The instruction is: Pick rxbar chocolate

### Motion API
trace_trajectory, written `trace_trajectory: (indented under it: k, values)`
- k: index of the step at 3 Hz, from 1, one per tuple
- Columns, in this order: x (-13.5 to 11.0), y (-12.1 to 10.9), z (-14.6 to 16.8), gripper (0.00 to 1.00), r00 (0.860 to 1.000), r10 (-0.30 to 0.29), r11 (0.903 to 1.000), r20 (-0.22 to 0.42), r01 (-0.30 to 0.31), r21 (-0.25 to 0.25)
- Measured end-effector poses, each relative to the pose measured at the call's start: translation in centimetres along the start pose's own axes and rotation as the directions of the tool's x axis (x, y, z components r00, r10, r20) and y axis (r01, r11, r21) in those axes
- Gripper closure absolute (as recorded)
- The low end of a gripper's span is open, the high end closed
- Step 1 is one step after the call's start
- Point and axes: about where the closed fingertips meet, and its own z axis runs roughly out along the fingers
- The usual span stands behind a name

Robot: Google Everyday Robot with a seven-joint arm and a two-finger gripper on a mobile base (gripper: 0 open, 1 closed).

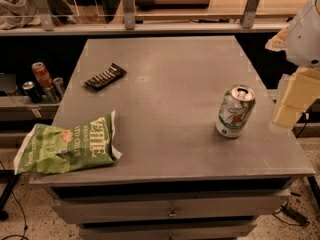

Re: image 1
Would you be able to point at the grey cloth on shelf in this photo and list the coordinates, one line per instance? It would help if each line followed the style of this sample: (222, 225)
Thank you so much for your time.
(16, 7)

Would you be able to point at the red coca-cola can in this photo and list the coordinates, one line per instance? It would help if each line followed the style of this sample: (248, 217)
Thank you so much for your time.
(42, 74)

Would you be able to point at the black power adapter on floor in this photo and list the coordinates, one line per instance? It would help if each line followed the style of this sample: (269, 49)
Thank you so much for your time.
(295, 215)

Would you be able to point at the grey drawer cabinet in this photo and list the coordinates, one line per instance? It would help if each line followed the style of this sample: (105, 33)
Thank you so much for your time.
(178, 178)

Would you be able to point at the green soda can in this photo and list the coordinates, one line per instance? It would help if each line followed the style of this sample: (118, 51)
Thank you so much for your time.
(51, 94)

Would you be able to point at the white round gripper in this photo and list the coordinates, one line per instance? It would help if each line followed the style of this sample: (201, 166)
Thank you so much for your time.
(304, 39)

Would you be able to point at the dark blue soda can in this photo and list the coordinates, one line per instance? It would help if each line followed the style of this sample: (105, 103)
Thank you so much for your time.
(31, 90)

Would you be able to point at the green white 7up can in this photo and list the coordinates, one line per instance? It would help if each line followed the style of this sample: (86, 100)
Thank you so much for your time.
(235, 110)

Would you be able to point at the metal railing shelf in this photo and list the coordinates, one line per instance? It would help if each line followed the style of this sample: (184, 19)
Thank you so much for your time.
(222, 16)

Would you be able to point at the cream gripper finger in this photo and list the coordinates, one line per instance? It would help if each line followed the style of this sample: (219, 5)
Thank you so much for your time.
(285, 116)

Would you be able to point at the silver soda can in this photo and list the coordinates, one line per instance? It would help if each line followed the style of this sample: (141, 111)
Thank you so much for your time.
(59, 85)

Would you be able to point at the green kettle chips bag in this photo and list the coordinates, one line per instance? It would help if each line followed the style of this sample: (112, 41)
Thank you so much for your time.
(50, 149)

